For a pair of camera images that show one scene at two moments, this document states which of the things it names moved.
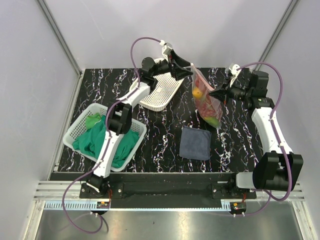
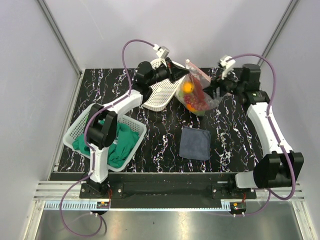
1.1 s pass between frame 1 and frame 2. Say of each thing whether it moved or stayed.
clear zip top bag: moved
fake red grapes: moved
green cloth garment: stayed
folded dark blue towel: stayed
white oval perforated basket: stayed
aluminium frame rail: stayed
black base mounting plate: stayed
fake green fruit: moved
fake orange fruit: moved
